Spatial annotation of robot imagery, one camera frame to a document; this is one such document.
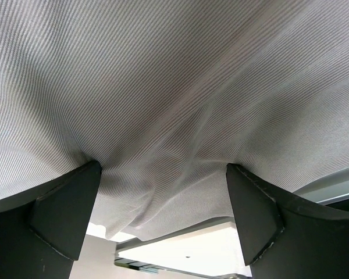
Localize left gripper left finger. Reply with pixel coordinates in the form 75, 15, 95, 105
0, 161, 102, 278

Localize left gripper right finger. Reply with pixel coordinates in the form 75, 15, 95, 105
226, 164, 349, 278

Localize grey trousers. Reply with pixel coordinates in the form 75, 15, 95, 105
0, 1, 349, 240

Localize front aluminium rail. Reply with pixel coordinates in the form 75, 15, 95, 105
115, 170, 349, 278

